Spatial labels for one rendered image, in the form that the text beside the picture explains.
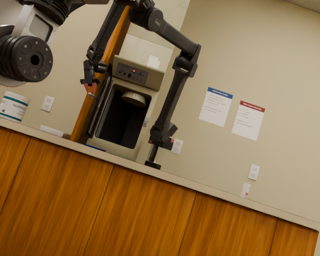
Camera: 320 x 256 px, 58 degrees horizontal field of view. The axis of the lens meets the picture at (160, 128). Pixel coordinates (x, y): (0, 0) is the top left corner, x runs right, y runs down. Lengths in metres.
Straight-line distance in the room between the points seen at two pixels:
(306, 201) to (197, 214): 1.22
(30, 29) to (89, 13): 1.55
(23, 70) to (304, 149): 2.14
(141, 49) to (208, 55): 0.71
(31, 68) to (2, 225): 0.92
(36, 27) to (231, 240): 1.30
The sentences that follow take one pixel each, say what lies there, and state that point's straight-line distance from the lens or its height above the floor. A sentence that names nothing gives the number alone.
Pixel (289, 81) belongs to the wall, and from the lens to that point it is 2.62.
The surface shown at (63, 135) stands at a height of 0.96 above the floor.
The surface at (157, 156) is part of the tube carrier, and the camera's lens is 1.67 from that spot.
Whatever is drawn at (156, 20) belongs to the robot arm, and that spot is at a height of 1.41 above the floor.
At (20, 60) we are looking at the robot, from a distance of 0.97.
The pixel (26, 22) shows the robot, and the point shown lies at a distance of 1.02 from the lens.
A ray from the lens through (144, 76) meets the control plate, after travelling 1.80.
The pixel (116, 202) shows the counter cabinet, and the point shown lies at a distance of 1.53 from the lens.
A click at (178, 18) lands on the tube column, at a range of 2.05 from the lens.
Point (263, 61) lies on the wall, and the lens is 2.58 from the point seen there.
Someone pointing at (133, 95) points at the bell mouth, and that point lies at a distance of 1.86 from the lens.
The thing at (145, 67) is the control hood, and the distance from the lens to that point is 1.78.
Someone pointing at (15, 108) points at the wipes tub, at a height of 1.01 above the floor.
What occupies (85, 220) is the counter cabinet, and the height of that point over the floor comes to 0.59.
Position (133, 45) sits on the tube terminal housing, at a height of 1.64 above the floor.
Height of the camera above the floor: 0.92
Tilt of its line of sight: 9 degrees up
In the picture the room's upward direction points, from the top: 18 degrees clockwise
